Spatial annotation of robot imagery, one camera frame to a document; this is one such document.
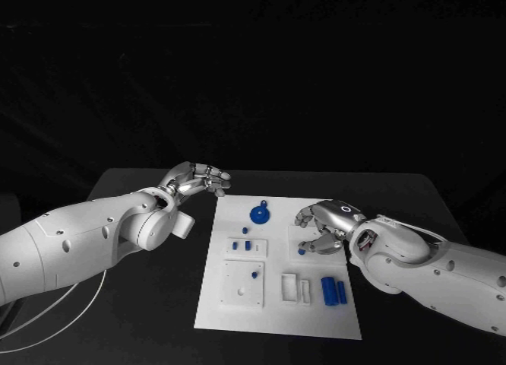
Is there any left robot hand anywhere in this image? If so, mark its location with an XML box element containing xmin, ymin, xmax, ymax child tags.
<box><xmin>158</xmin><ymin>160</ymin><xmax>234</xmax><ymax>198</ymax></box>

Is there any thick blue cylinder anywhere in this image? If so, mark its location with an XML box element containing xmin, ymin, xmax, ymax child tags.
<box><xmin>320</xmin><ymin>276</ymin><xmax>341</xmax><ymax>307</ymax></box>

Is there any blue gear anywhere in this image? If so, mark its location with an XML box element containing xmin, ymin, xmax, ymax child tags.
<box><xmin>248</xmin><ymin>200</ymin><xmax>271</xmax><ymax>225</ymax></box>

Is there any white task board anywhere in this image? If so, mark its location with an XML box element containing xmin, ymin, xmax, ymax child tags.
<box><xmin>194</xmin><ymin>195</ymin><xmax>364</xmax><ymax>341</ymax></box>

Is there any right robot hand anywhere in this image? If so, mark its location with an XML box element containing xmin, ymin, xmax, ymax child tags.
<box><xmin>294</xmin><ymin>199</ymin><xmax>368</xmax><ymax>256</ymax></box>

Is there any white cable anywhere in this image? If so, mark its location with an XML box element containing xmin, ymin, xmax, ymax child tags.
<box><xmin>377</xmin><ymin>214</ymin><xmax>449</xmax><ymax>246</ymax></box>
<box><xmin>0</xmin><ymin>281</ymin><xmax>81</xmax><ymax>344</ymax></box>
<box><xmin>0</xmin><ymin>269</ymin><xmax>109</xmax><ymax>355</ymax></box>

